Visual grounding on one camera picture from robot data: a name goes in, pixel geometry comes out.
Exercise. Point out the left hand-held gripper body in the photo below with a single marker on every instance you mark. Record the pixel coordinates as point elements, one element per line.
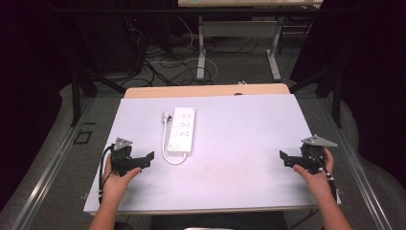
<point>123,159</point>

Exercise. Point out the metal floor rail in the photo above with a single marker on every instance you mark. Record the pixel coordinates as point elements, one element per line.
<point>357,172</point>
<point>48,172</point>

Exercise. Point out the white desk with metal legs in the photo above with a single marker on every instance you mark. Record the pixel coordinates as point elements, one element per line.
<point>239,28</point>

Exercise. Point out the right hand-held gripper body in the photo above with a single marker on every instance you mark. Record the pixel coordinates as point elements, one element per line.
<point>311,158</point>

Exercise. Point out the dark computer tower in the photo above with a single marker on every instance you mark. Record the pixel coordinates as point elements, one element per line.
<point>108,44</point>

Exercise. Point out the person's left hand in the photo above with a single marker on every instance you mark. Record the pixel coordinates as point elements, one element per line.
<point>115,187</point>

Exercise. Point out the person's dark clothing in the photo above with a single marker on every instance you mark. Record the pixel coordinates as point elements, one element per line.
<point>220,221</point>

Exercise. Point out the black metal stand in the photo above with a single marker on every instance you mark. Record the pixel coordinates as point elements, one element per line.
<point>335,96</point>
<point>76,96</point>

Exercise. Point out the black floor socket plate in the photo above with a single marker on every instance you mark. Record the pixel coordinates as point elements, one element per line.
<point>83,137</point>

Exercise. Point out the person's right hand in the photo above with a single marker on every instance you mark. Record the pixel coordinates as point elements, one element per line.
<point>319,183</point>

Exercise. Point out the black horizontal frame bar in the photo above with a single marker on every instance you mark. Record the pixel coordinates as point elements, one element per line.
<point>191,10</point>

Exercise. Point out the white power strip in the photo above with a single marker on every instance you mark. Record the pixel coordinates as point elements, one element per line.
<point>182,129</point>

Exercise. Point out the white power plug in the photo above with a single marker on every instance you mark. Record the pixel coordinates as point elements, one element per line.
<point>166,116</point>

